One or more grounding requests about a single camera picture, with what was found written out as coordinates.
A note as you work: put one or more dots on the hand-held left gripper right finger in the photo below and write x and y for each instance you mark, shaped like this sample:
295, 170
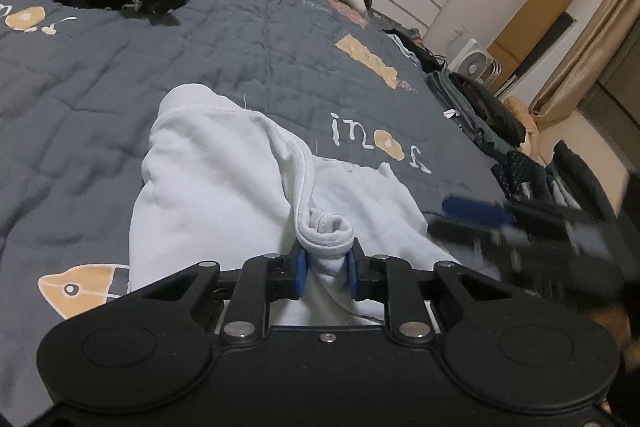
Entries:
353, 277

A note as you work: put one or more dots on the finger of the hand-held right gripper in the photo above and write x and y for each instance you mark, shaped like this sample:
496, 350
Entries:
480, 209
465, 237

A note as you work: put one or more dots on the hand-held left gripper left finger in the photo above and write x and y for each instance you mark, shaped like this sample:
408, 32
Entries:
300, 272

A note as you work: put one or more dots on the white sweatshirt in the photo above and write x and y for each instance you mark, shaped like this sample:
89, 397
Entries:
210, 182

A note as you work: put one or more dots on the stack of folded clothes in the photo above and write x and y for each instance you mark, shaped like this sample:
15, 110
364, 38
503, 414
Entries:
475, 102

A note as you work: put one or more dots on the navy dotted garment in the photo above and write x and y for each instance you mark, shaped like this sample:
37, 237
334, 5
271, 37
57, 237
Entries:
517, 172

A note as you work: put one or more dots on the white box fan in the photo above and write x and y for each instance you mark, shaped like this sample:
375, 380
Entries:
472, 64

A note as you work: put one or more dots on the beige curtain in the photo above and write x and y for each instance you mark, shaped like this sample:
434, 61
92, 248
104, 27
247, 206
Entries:
590, 57

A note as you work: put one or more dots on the black board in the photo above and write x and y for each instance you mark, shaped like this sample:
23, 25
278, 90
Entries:
555, 37

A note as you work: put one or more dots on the brown cardboard roll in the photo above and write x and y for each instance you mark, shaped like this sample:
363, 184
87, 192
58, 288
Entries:
540, 7

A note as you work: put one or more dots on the grey printed quilt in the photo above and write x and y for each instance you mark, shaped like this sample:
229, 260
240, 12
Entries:
150, 47

